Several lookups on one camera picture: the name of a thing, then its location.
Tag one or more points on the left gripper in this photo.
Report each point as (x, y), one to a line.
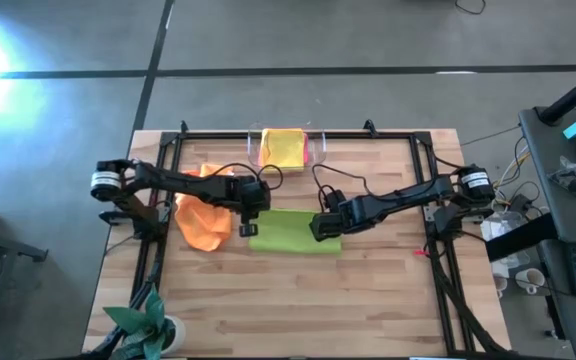
(253, 197)

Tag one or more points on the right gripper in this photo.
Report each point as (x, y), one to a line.
(338, 222)

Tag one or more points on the green towel with white tag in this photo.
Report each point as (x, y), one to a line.
(283, 232)

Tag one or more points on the orange microfiber towel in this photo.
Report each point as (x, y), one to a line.
(203, 227)

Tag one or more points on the yellow microfiber towel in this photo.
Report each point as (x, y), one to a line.
(283, 147)

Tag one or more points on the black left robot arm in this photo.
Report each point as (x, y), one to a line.
(188, 182)

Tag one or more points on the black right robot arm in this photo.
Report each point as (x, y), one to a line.
(408, 192)

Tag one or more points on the clear plastic bin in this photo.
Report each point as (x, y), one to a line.
(319, 150)

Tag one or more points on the small red tie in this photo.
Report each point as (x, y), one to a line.
(420, 252)

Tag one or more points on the white plant pot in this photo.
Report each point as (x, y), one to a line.
(180, 334)

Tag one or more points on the white plastic bag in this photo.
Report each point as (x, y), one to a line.
(498, 230)

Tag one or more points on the green artificial plant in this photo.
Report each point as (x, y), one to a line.
(143, 325)

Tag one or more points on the white cup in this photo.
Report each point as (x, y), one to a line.
(499, 282)

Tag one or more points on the black slanted desk bar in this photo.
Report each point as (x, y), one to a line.
(518, 237)

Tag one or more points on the black power adapter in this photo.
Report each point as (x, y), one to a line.
(520, 202)

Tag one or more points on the white mug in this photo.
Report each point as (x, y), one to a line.
(530, 280)

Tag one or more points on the grey side desk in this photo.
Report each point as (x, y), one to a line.
(568, 220)

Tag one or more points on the black slanted pole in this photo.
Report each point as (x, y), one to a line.
(573, 97)

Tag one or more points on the black metal table frame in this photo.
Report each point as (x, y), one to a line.
(208, 135)

